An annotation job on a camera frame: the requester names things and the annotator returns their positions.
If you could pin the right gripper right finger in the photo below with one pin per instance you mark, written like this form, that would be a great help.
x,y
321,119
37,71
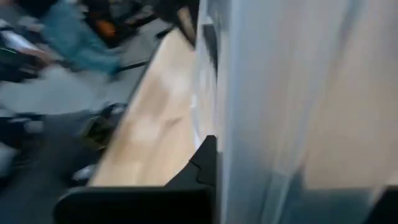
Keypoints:
x,y
387,208

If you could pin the clear plastic bin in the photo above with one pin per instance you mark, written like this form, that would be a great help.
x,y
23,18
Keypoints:
x,y
280,93

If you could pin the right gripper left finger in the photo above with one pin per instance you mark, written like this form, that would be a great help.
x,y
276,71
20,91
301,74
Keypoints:
x,y
140,205

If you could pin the black aluminium table frame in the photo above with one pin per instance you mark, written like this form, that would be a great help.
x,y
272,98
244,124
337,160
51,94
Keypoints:
x,y
136,81

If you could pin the person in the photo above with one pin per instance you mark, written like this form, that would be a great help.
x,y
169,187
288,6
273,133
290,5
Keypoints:
x,y
77,37

